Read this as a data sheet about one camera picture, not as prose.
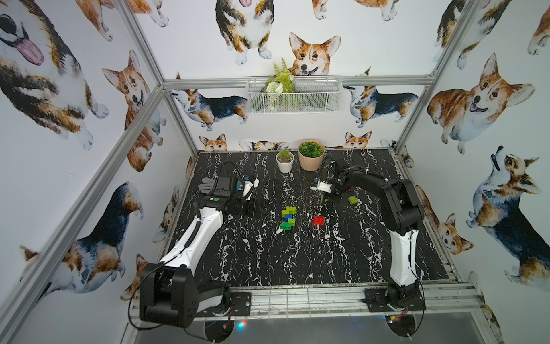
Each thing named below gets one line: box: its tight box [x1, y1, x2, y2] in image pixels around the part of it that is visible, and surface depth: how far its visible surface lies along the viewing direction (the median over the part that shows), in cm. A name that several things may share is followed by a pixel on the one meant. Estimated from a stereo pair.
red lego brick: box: [312, 215, 325, 226], surface depth 95 cm
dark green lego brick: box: [280, 222, 292, 231], surface depth 94 cm
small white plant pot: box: [275, 151, 295, 174], surface depth 109 cm
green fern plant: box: [264, 56, 296, 95], surface depth 84 cm
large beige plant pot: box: [297, 139, 326, 172], surface depth 108 cm
